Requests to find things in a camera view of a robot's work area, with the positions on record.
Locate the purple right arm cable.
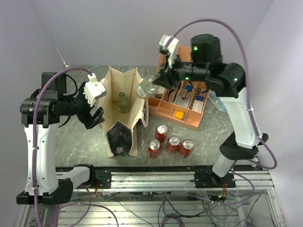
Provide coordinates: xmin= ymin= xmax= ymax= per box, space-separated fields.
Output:
xmin=165 ymin=18 xmax=277 ymax=170

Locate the red soda can right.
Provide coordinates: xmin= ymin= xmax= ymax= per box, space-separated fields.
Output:
xmin=178 ymin=139 xmax=195 ymax=157

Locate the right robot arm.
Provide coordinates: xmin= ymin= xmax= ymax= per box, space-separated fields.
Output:
xmin=153 ymin=34 xmax=268 ymax=187

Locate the cream canvas tote bag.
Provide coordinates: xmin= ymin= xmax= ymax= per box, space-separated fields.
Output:
xmin=98 ymin=67 xmax=149 ymax=158

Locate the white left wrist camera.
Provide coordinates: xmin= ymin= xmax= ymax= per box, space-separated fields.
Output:
xmin=84 ymin=73 xmax=107 ymax=107

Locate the blue toothbrush blister pack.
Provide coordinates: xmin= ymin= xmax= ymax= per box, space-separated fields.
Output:
xmin=208 ymin=91 xmax=227 ymax=113

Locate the red soda can left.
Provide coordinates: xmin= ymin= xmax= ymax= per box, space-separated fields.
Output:
xmin=148 ymin=139 xmax=161 ymax=158

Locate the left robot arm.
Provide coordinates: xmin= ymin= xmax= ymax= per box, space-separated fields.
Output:
xmin=16 ymin=72 xmax=107 ymax=205

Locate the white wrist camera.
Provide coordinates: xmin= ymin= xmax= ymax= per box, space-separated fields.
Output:
xmin=84 ymin=73 xmax=107 ymax=107
xmin=159 ymin=35 xmax=179 ymax=69

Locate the white box right slot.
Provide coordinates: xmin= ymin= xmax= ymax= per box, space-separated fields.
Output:
xmin=192 ymin=99 xmax=204 ymax=113

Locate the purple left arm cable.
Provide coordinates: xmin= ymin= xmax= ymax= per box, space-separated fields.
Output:
xmin=32 ymin=67 xmax=93 ymax=227

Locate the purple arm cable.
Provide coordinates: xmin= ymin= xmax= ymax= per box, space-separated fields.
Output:
xmin=165 ymin=18 xmax=277 ymax=170
xmin=32 ymin=67 xmax=93 ymax=227

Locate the red soda can middle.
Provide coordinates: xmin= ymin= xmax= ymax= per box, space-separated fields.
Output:
xmin=166 ymin=135 xmax=181 ymax=154

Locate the orange plastic desk organizer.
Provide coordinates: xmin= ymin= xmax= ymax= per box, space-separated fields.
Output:
xmin=148 ymin=44 xmax=211 ymax=131

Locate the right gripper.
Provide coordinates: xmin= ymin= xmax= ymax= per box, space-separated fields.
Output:
xmin=153 ymin=51 xmax=210 ymax=89

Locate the red soda can rear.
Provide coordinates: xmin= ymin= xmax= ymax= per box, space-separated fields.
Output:
xmin=155 ymin=124 xmax=169 ymax=143

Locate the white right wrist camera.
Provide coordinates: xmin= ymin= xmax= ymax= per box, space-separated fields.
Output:
xmin=159 ymin=35 xmax=179 ymax=69

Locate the clear bottle green cap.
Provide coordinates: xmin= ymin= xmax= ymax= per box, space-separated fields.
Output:
xmin=136 ymin=74 xmax=160 ymax=99

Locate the aluminium mounting rail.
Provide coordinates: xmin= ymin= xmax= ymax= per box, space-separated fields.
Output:
xmin=55 ymin=171 xmax=273 ymax=192

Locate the red soda can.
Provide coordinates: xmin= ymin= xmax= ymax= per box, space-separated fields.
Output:
xmin=178 ymin=139 xmax=195 ymax=157
xmin=148 ymin=139 xmax=161 ymax=158
xmin=166 ymin=135 xmax=181 ymax=154
xmin=155 ymin=124 xmax=169 ymax=143

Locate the purple soda can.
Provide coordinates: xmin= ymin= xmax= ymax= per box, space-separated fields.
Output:
xmin=140 ymin=119 xmax=146 ymax=127

